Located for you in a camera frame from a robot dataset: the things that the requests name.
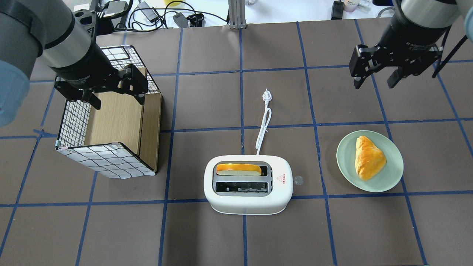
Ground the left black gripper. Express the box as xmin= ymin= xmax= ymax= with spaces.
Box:
xmin=49 ymin=44 xmax=148 ymax=110

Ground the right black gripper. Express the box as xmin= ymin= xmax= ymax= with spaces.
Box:
xmin=348 ymin=13 xmax=451 ymax=89

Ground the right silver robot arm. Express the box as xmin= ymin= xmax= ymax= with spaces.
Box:
xmin=348 ymin=0 xmax=473 ymax=89

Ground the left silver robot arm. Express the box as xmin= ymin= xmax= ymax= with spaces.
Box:
xmin=0 ymin=0 xmax=148 ymax=126

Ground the yellow bread slice in toaster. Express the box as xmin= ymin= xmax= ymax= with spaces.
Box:
xmin=216 ymin=163 xmax=262 ymax=176

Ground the white two-slot toaster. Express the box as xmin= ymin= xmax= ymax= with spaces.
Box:
xmin=203 ymin=155 xmax=293 ymax=215

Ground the grid pattern storage basket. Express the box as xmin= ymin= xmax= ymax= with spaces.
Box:
xmin=55 ymin=45 xmax=162 ymax=179

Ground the black power adapter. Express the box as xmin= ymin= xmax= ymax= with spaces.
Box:
xmin=330 ymin=0 xmax=344 ymax=20

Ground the large black power brick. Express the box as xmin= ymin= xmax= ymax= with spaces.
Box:
xmin=98 ymin=0 xmax=132 ymax=20

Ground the light green plate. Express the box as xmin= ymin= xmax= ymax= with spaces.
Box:
xmin=336 ymin=130 xmax=404 ymax=192

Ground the yellow bread on plate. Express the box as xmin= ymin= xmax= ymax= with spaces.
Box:
xmin=354 ymin=135 xmax=387 ymax=181

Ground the white power cord with plug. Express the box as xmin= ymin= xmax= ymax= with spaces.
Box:
xmin=256 ymin=88 xmax=274 ymax=156

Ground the aluminium frame post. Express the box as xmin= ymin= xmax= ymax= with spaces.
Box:
xmin=228 ymin=0 xmax=247 ymax=29

